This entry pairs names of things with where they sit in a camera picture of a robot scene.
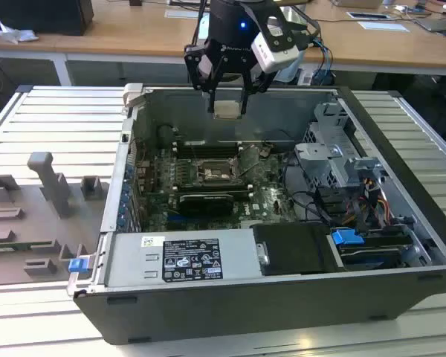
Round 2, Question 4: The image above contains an expansion slot bracket row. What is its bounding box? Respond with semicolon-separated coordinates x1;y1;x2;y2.
114;141;142;234

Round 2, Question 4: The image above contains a blue case latch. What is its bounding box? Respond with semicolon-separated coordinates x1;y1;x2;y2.
68;258;88;275

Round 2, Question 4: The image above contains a black wire bundle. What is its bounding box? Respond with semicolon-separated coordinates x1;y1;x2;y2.
347;191;372;235

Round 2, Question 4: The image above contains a blue cable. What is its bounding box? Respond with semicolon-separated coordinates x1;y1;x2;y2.
311;35;335;87

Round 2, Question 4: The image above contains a pale blue teach pendant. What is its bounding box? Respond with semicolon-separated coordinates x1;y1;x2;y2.
277;50;308;83

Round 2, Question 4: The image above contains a white paper sheet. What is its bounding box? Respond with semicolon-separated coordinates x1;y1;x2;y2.
358;20;410;33

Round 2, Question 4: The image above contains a silver square CPU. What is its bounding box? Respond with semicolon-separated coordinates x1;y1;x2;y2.
213;100;242;120

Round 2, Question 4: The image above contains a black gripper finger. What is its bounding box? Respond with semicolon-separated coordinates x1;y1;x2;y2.
239;59;274;117
184;43;219;114

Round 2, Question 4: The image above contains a CPU socket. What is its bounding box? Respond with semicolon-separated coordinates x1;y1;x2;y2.
195;158;243;187

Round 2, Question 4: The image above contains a grey parts rack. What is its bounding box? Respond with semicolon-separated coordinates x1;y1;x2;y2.
0;150;111;287

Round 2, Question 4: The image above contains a grey laptop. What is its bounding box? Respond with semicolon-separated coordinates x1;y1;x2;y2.
416;16;446;33

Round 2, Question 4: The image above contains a black plastic shroud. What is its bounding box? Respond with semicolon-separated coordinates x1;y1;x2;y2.
252;222;345;277

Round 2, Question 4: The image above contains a green RAM stick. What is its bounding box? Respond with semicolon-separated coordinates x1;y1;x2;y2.
0;243;56;251

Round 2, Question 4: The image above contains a black RAM slot row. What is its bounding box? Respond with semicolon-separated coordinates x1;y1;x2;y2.
176;181;254;196
175;141;245;158

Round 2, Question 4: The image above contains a grey case latch handle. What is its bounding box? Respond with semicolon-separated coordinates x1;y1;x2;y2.
121;82;146;109

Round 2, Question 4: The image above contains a thin metal locking lever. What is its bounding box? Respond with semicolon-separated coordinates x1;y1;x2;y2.
192;144;202;176

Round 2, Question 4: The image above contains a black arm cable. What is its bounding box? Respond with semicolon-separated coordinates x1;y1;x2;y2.
191;0;211;48

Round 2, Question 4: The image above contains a green motherboard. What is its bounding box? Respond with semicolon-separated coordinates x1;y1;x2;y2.
133;143;302;231

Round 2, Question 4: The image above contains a black open PC case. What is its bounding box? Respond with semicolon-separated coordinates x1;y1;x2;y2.
67;82;446;345

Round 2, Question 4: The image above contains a grey power supply unit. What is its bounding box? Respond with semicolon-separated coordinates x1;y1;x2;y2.
104;228;265;287

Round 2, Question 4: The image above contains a hard disk in blue carrier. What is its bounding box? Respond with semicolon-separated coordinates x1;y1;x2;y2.
329;227;412;271

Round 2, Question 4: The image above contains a black graphics card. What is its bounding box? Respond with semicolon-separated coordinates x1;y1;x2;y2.
178;192;234;217

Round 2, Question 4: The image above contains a black computer box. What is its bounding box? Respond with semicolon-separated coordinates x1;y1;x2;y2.
0;0;94;36

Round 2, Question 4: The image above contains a wooden desk white frame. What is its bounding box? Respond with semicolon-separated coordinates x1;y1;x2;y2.
0;0;446;87

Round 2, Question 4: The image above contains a crumpled white paper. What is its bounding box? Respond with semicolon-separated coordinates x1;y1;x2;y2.
0;20;38;45

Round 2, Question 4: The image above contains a coloured wire bundle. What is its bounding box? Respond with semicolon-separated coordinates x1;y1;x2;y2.
351;178;393;228

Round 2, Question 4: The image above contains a grey metal drive cage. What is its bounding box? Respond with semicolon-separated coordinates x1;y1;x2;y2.
293;102;391;194

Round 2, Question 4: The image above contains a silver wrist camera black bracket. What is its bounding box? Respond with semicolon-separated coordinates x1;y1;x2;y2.
251;14;300;74

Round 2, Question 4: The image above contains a metal socket cover frame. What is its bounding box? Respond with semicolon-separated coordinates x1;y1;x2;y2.
232;147;265;179

